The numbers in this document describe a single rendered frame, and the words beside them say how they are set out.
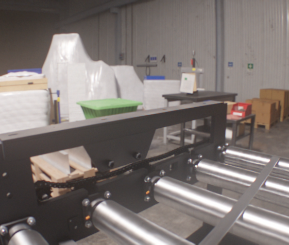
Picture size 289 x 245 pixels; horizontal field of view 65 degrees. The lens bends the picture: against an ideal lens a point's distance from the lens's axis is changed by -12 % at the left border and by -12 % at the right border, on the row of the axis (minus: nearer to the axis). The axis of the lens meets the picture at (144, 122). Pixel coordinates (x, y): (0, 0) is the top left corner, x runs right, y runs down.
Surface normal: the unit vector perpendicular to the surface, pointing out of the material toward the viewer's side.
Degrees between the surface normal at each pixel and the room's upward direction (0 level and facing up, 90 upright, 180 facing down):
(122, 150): 90
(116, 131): 90
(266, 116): 90
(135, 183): 90
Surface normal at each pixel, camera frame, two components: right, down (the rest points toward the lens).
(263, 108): -0.68, 0.14
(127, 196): 0.70, 0.14
